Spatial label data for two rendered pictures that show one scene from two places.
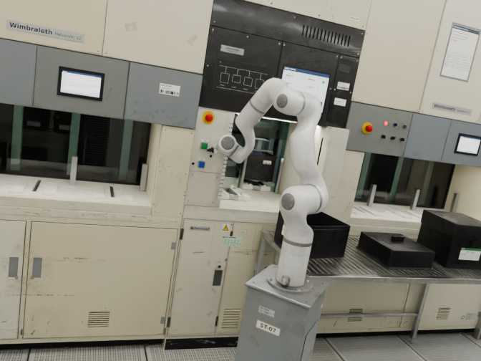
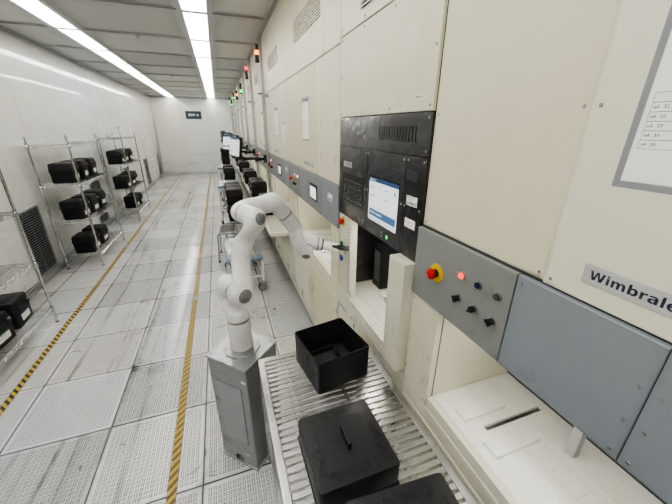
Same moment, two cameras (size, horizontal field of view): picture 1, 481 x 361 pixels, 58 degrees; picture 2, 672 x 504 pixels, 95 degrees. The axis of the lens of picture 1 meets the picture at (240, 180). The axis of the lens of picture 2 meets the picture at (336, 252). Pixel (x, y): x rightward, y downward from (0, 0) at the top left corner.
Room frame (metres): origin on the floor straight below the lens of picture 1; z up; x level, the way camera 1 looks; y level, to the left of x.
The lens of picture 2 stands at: (2.23, -1.68, 1.90)
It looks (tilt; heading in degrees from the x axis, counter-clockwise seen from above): 22 degrees down; 90
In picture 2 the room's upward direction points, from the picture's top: straight up
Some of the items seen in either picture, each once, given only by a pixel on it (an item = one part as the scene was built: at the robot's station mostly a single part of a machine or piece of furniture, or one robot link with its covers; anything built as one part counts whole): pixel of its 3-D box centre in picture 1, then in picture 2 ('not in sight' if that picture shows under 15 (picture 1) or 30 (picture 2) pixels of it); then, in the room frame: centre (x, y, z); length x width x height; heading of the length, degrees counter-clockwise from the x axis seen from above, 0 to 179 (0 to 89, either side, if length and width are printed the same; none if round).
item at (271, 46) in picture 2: not in sight; (295, 160); (1.68, 2.48, 1.50); 1.52 x 0.99 x 3.00; 110
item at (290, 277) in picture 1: (293, 262); (240, 333); (1.70, -0.27, 0.85); 0.19 x 0.19 x 0.18
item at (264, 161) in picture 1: (255, 160); not in sight; (3.03, -0.08, 1.06); 0.24 x 0.20 x 0.32; 110
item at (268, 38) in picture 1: (240, 175); (428, 290); (2.79, 0.01, 0.98); 0.95 x 0.88 x 1.95; 20
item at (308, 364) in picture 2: (311, 233); (330, 352); (2.20, -0.41, 0.85); 0.28 x 0.28 x 0.17; 30
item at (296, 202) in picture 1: (298, 214); (232, 297); (1.68, -0.25, 1.07); 0.19 x 0.12 x 0.24; 137
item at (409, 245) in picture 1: (395, 247); (345, 446); (2.27, -0.89, 0.83); 0.29 x 0.29 x 0.13; 21
